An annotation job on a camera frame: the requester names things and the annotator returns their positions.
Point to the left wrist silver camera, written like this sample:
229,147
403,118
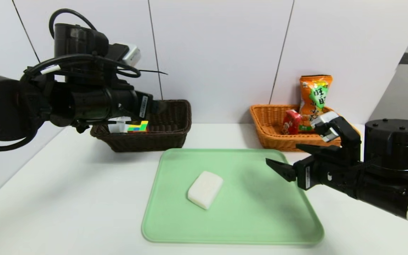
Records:
133,55

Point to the white tape roll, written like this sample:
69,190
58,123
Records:
119,125

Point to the dark wall plate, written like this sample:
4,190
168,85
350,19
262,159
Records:
406,58

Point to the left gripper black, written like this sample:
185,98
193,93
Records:
144,106

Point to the white soap bar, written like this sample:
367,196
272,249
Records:
205,189

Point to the small red snack pack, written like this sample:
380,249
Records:
290,122

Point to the multicoloured puzzle cube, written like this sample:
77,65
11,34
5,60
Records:
138,127

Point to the orange snack bag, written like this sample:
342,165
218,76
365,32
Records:
313,95

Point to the camera black mount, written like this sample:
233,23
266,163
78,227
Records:
117,53
349,141

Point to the green plastic tray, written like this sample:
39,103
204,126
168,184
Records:
232,219

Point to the dark brown wicker basket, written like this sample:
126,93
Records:
168,138

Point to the orange wicker basket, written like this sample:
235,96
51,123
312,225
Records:
267,127

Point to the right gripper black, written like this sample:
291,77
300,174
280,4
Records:
306,176

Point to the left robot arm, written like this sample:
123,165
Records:
2,102

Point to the right camera black mount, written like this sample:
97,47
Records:
349,141

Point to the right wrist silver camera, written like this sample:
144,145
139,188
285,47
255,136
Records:
324,118

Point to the left camera black mount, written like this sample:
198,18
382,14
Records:
117,53

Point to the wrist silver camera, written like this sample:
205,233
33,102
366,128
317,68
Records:
133,55
324,118

